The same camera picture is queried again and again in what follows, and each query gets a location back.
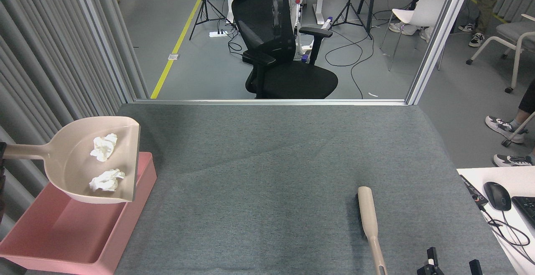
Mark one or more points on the black computer mouse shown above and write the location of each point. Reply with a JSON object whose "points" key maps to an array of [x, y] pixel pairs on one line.
{"points": [[497, 195]]}

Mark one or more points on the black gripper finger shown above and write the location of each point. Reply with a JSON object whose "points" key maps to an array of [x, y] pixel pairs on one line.
{"points": [[2, 151], [431, 256], [475, 268]]}

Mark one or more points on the beige hand brush black bristles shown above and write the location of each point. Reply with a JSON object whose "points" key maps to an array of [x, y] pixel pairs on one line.
{"points": [[368, 212]]}

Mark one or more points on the grey chair white frame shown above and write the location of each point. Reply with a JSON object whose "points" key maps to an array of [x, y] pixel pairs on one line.
{"points": [[518, 131], [514, 28]]}

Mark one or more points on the beige plastic dustpan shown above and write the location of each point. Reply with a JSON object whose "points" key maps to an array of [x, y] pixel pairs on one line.
{"points": [[71, 158]]}

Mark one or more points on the black tripod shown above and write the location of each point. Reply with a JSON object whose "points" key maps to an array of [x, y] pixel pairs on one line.
{"points": [[205, 3], [370, 3]]}

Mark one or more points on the white tissue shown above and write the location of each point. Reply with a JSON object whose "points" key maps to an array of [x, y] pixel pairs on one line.
{"points": [[103, 146], [107, 180]]}

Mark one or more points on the small black device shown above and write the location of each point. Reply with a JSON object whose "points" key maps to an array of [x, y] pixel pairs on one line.
{"points": [[472, 190]]}

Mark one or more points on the white desk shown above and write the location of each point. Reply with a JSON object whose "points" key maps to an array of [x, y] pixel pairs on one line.
{"points": [[518, 176]]}

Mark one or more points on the black keyboard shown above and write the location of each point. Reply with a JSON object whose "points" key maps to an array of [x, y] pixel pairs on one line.
{"points": [[527, 210]]}

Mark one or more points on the white plastic chair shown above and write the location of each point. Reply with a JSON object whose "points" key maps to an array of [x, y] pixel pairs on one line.
{"points": [[422, 11]]}

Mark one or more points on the pink plastic bin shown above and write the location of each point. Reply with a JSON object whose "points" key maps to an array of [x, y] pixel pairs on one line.
{"points": [[62, 233]]}

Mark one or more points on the person in white trousers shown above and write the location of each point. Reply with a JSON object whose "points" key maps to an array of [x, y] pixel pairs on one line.
{"points": [[401, 27]]}

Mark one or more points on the white power strip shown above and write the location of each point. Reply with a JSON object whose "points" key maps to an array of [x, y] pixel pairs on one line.
{"points": [[218, 34]]}

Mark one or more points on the black office chair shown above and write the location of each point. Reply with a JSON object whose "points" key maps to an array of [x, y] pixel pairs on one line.
{"points": [[292, 80]]}

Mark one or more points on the silver floor plate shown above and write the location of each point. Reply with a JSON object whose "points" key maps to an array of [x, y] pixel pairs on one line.
{"points": [[173, 57]]}

